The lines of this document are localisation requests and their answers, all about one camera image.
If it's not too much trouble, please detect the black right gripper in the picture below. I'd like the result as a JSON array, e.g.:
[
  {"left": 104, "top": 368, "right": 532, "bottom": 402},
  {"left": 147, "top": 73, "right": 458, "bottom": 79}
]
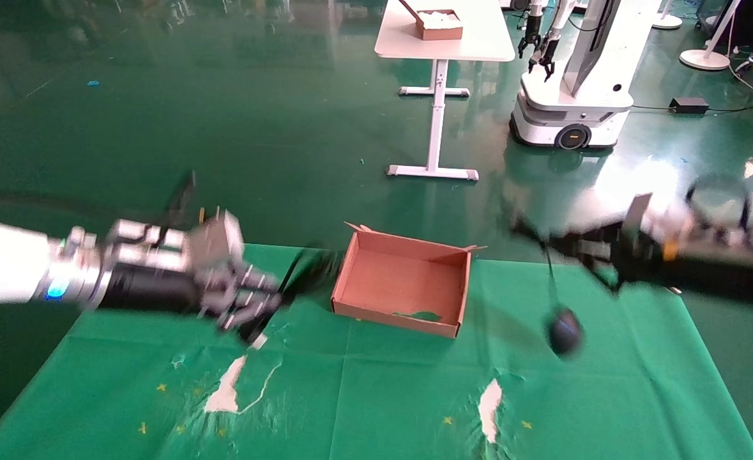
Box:
[{"left": 509, "top": 215, "right": 753, "bottom": 309}]

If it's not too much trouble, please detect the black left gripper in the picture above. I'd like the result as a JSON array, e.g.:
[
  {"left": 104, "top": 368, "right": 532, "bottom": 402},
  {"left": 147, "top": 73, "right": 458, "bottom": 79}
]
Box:
[{"left": 97, "top": 259, "right": 285, "bottom": 347}]

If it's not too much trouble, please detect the black wired computer mouse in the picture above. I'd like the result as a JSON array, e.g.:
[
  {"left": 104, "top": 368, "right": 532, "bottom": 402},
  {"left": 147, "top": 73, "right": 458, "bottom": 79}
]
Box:
[{"left": 538, "top": 235, "right": 586, "bottom": 358}]

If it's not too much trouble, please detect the open brown cardboard box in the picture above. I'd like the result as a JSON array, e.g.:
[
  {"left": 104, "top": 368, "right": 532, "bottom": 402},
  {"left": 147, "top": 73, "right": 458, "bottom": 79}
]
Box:
[{"left": 331, "top": 221, "right": 487, "bottom": 339}]

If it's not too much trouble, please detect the small brown cardboard box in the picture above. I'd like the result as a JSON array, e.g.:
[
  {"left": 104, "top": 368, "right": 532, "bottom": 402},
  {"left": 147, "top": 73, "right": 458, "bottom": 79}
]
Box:
[{"left": 399, "top": 0, "right": 465, "bottom": 42}]

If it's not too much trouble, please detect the white wheeled background robot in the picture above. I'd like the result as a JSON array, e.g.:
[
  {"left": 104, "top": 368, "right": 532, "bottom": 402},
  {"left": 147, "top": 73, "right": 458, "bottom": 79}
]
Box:
[{"left": 509, "top": 0, "right": 664, "bottom": 151}]

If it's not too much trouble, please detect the green table cloth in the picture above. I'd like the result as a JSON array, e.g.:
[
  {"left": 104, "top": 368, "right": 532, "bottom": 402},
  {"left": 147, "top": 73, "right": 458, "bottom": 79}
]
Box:
[{"left": 0, "top": 238, "right": 753, "bottom": 460}]

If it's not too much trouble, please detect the black power adapter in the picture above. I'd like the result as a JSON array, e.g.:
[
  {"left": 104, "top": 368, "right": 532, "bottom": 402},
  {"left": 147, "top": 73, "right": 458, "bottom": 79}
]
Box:
[{"left": 669, "top": 96, "right": 710, "bottom": 115}]

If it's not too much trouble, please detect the black background robot gripper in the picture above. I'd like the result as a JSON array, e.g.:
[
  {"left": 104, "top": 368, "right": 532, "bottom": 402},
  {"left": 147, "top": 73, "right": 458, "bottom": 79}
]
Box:
[
  {"left": 528, "top": 33, "right": 558, "bottom": 82},
  {"left": 517, "top": 13, "right": 544, "bottom": 60}
]

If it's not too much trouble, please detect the white round stand base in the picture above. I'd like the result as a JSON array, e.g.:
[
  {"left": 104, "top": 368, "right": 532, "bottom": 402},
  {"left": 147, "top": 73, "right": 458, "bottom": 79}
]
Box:
[
  {"left": 651, "top": 0, "right": 685, "bottom": 31},
  {"left": 679, "top": 0, "right": 743, "bottom": 72}
]

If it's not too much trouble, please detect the white crumpled packing material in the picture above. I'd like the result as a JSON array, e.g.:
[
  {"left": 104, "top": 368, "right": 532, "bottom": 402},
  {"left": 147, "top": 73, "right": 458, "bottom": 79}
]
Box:
[{"left": 422, "top": 10, "right": 463, "bottom": 27}]

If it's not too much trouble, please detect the black floor cable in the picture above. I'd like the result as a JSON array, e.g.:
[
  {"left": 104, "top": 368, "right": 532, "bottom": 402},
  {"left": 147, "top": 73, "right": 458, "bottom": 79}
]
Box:
[{"left": 630, "top": 99, "right": 753, "bottom": 116}]

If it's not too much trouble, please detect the white pedestal table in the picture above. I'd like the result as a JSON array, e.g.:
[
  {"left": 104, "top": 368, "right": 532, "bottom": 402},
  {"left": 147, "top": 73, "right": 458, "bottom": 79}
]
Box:
[{"left": 374, "top": 0, "right": 517, "bottom": 183}]

